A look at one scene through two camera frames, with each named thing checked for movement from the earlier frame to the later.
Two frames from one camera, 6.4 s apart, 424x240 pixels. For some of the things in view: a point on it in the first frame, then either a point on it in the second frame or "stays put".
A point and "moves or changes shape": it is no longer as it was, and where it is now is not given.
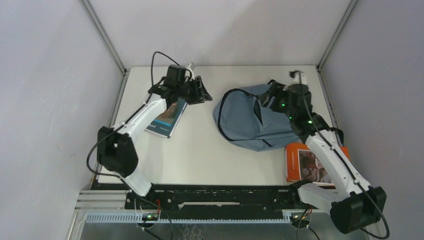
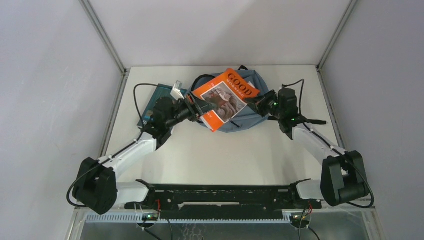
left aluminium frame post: x=97 y=24 stays put
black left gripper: x=200 y=95 to x=199 y=106
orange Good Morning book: x=301 y=164 to x=227 y=92
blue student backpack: x=242 y=116 moves or changes shape
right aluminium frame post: x=336 y=34 stays put
